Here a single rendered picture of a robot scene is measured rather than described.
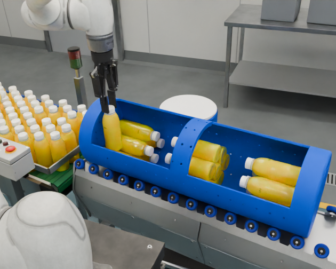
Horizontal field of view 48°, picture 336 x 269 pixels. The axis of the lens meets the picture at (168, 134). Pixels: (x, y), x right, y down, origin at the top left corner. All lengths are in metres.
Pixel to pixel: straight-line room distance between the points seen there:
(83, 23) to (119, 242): 0.67
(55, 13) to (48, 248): 0.73
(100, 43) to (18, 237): 0.69
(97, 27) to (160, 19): 3.67
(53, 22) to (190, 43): 3.68
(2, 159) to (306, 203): 1.07
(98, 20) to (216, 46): 3.59
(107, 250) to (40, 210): 0.31
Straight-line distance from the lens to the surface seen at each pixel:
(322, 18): 3.72
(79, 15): 1.26
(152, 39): 5.03
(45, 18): 1.26
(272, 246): 1.34
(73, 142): 1.71
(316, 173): 1.18
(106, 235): 1.13
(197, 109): 1.82
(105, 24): 1.26
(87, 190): 1.66
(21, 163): 1.55
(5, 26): 6.41
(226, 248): 1.41
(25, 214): 0.83
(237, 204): 1.24
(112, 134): 1.44
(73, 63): 2.04
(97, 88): 1.34
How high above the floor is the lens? 1.91
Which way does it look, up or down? 32 degrees down
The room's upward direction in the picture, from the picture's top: 2 degrees counter-clockwise
